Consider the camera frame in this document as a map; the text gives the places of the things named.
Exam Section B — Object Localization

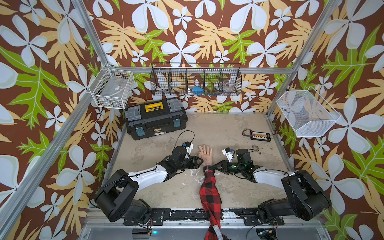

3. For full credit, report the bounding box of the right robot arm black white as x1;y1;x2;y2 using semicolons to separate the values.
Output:
213;148;332;223

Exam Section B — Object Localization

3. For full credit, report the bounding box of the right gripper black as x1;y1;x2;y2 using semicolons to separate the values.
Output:
211;159;244;175

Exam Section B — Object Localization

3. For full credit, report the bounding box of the white wire basket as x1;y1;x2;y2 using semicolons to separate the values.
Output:
277;87;341;138
90;64;135;110

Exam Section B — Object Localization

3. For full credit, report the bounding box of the white wire basket right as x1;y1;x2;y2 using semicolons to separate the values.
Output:
277;87;341;138

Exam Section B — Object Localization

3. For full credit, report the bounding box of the black toolbox with yellow label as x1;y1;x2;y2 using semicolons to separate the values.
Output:
125;98;188;141

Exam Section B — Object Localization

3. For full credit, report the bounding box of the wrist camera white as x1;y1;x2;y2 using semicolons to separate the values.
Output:
183;142;194;155
222;148;235;163

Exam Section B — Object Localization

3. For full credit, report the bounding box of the black wrist watch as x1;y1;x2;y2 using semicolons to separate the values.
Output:
203;166;216;173

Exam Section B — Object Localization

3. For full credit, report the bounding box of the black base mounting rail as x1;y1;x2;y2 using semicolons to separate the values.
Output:
123;206;285;226

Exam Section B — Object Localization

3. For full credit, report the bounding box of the blue item in black basket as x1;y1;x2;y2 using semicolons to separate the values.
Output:
192;87;204;96

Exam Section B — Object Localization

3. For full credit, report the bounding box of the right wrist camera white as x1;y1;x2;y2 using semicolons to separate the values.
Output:
222;148;235;163

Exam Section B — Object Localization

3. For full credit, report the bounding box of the black power strip with cable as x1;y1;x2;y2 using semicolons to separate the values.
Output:
242;129;275;142

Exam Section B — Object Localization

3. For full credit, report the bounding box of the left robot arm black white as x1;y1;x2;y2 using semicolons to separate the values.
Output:
94;146;204;225

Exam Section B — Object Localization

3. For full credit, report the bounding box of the forearm in red plaid sleeve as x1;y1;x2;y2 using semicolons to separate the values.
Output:
199;171;225;240

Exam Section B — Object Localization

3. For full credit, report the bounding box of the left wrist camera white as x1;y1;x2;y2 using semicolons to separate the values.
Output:
183;142;194;155

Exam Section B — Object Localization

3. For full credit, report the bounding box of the white wire basket left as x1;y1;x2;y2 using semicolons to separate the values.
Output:
90;64;135;110

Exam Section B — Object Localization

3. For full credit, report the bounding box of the person's bare hand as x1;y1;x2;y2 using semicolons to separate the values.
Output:
199;145;213;167

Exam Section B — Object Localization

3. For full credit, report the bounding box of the black wire basket rear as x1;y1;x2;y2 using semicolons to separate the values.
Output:
150;63;243;97

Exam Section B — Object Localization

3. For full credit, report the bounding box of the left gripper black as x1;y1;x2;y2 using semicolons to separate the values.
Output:
175;155;204;171

